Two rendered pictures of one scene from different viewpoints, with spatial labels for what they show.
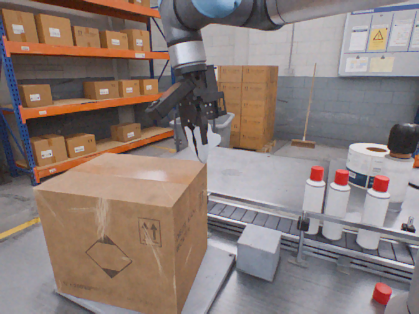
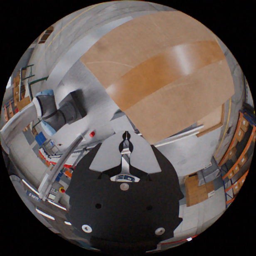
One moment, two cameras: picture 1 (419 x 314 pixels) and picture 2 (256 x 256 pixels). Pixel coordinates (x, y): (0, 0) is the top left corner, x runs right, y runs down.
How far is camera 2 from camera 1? 0.54 m
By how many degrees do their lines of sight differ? 62
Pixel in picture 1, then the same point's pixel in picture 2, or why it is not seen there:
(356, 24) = not seen: hidden behind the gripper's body
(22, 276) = not seen: hidden behind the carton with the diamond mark
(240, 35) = (201, 210)
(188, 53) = not seen: outside the picture
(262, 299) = (109, 104)
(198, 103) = (69, 215)
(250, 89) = (195, 196)
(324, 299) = (99, 121)
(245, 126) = (194, 183)
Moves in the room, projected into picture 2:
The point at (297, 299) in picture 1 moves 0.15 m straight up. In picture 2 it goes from (103, 114) to (90, 127)
